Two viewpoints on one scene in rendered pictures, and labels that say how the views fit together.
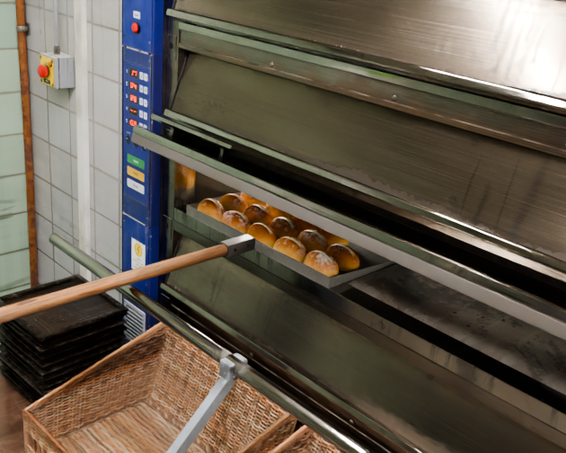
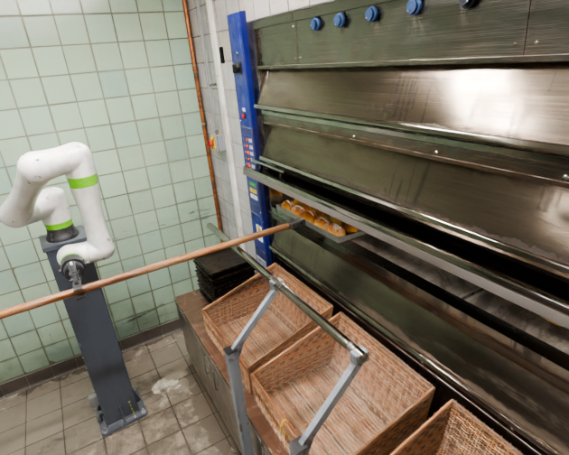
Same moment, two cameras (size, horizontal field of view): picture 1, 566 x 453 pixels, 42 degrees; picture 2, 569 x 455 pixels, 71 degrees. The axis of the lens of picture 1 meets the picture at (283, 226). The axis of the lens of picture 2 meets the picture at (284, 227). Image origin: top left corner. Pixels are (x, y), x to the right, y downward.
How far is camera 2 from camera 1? 0.36 m
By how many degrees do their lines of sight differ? 16
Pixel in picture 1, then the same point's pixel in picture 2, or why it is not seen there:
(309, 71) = (316, 127)
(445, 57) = (371, 111)
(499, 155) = (406, 162)
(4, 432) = (199, 320)
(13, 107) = (203, 162)
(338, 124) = (332, 154)
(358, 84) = (337, 131)
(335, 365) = (346, 284)
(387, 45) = (346, 108)
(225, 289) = (296, 246)
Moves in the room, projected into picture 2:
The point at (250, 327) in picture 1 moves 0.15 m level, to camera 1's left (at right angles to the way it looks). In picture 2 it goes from (308, 266) to (279, 264)
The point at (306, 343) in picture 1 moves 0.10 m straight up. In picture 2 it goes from (332, 273) to (332, 254)
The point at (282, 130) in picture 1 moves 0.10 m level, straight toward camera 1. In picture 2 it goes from (309, 161) to (303, 167)
